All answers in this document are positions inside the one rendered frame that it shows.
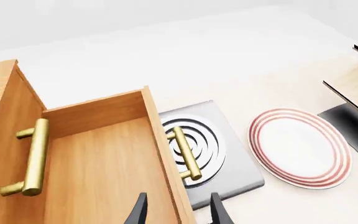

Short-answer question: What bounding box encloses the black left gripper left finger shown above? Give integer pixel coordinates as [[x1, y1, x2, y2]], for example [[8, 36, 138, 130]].
[[124, 192, 149, 224]]

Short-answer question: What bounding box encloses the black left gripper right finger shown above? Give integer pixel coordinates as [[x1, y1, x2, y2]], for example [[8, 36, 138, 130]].
[[209, 192, 231, 224]]

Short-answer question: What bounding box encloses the wooden cabinet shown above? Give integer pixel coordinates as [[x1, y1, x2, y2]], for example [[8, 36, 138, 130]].
[[0, 58, 48, 224]]

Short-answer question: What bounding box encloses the flat stove plate with rings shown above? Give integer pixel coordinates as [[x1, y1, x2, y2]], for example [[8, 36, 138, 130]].
[[158, 100, 265, 211]]

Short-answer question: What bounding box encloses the white plate with red rings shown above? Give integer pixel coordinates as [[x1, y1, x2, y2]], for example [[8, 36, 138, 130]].
[[247, 107, 353, 190]]

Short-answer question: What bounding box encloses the pale wooden slat rack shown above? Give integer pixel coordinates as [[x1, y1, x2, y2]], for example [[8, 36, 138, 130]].
[[322, 34, 358, 127]]

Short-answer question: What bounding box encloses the brass drawer handle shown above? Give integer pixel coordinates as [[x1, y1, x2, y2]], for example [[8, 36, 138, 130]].
[[0, 118, 50, 197], [165, 126, 203, 181]]

